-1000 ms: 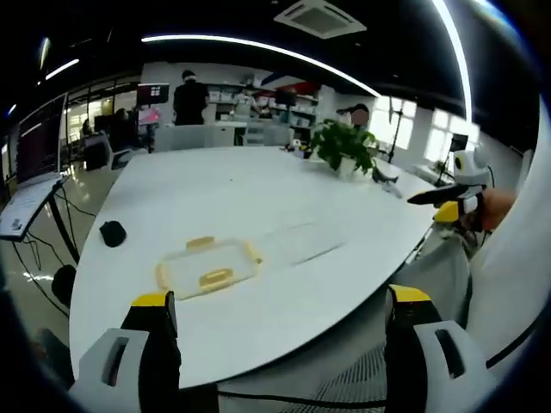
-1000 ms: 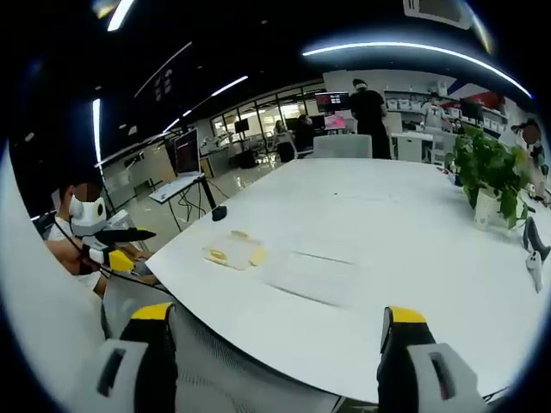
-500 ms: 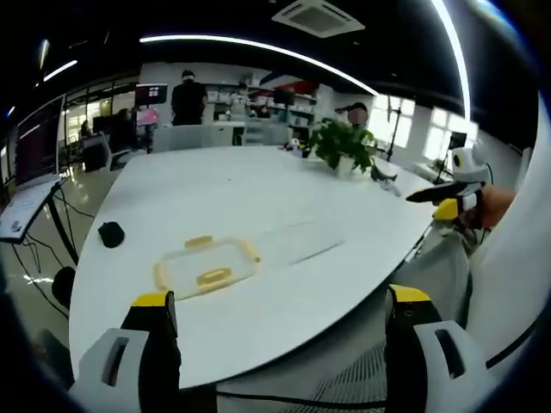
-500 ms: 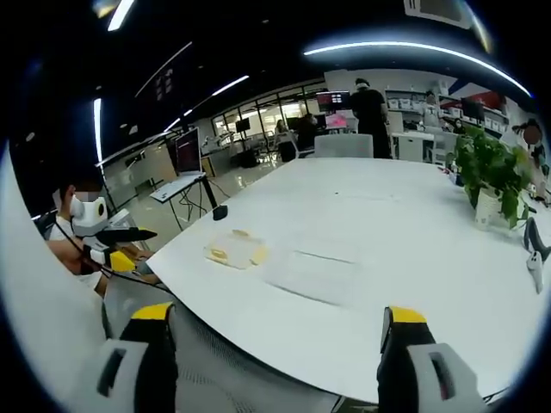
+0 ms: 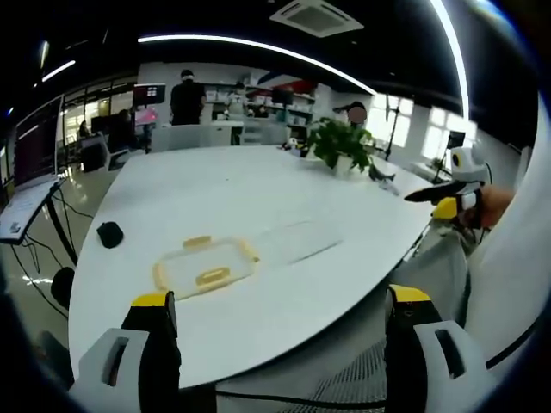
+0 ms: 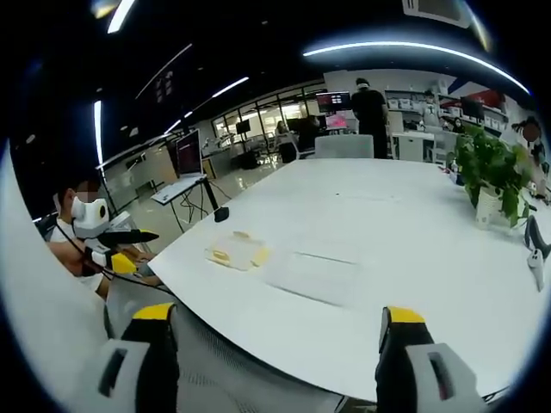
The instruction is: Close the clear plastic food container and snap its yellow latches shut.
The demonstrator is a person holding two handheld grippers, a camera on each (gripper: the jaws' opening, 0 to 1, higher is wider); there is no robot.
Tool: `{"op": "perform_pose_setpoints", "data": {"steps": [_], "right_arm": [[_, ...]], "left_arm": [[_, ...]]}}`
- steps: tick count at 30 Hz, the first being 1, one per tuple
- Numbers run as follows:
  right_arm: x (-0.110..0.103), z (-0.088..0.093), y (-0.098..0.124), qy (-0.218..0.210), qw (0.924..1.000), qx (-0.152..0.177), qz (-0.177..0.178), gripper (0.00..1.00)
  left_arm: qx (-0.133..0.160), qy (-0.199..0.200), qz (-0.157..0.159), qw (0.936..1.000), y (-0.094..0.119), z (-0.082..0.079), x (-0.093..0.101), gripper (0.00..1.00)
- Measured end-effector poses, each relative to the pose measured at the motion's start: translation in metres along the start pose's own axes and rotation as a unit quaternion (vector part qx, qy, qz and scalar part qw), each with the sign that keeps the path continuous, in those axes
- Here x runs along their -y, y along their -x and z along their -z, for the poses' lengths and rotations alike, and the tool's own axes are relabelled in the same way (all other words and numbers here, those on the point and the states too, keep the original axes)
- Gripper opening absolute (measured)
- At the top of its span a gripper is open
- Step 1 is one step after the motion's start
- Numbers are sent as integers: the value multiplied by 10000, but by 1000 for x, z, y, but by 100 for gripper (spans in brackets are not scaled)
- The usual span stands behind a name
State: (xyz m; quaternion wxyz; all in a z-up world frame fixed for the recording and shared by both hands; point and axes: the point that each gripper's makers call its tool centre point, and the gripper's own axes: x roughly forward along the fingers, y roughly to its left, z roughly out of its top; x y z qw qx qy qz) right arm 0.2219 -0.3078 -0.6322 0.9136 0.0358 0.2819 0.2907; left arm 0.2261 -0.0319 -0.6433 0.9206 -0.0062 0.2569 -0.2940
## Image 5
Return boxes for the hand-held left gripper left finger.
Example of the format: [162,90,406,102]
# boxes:
[71,290,182,410]

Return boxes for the white laptop on stand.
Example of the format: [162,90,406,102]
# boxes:
[0,171,68,244]

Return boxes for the ceiling air conditioner vent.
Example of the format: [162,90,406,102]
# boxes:
[269,0,366,36]

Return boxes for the clear container lid yellow latches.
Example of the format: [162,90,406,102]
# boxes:
[151,234,262,301]

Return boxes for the grey mesh office chair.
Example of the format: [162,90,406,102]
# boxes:
[214,221,473,413]

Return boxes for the person's right hand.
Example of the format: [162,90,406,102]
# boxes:
[458,184,517,230]

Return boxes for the round black stool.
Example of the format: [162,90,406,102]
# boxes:
[50,266,77,309]

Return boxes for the black tripod stand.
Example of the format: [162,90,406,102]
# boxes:
[384,93,405,161]

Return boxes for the black floor cable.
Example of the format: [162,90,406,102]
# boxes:
[8,188,94,319]

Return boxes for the dark monitor screen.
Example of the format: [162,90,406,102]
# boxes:
[133,83,167,108]

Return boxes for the green potted plant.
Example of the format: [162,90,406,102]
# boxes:
[305,117,375,176]

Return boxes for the small figures on table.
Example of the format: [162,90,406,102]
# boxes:
[280,137,310,158]

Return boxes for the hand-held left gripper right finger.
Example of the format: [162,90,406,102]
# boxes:
[384,283,496,410]

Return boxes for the small black object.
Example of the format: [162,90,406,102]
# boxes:
[96,220,126,250]

